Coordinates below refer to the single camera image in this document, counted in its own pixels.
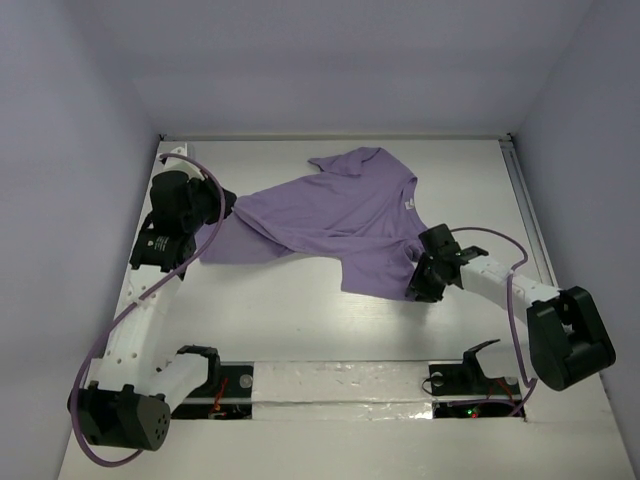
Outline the purple t shirt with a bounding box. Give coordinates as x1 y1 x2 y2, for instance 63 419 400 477
196 147 427 300

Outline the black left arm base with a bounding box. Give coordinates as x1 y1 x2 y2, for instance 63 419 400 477
171 363 254 420

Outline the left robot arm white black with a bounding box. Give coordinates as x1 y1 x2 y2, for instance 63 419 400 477
68 163 235 468

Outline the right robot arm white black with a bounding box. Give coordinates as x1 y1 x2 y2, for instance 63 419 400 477
406 224 617 391

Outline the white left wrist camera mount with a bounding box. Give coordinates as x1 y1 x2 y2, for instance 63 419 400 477
156 143 194 162

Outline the aluminium rail right side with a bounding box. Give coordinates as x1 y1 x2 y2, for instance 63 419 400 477
499 140 557 286

